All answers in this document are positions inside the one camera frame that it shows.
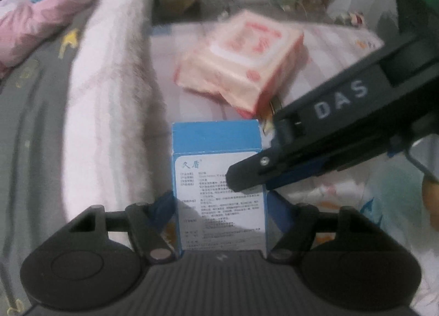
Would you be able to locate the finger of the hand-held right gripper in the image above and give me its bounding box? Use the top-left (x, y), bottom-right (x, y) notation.
top-left (266, 161), bottom-right (326, 192)
top-left (226, 149), bottom-right (330, 196)

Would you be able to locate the grey bedsheet with yellow stars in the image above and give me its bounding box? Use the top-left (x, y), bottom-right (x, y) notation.
top-left (0, 0), bottom-right (103, 316)

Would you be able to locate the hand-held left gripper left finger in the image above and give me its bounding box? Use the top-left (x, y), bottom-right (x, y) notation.
top-left (69, 191), bottom-right (178, 264)

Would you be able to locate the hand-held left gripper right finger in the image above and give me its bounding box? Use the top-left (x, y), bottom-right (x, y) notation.
top-left (267, 192), bottom-right (378, 266)

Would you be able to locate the light printed floor sheet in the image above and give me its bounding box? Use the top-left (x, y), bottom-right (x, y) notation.
top-left (150, 23), bottom-right (439, 306)

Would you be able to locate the blue and white carton box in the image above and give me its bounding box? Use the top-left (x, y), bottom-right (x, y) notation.
top-left (170, 119), bottom-right (270, 259)

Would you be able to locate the pink quilt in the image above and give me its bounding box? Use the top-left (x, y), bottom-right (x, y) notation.
top-left (0, 0), bottom-right (108, 77)

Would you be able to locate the white quilted mattress pad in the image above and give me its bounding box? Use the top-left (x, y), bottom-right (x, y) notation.
top-left (64, 0), bottom-right (176, 222)

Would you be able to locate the peach tissue pack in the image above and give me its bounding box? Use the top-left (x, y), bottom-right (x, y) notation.
top-left (174, 10), bottom-right (305, 119)

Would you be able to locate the person's right hand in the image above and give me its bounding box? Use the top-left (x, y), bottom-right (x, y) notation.
top-left (421, 176), bottom-right (439, 221)

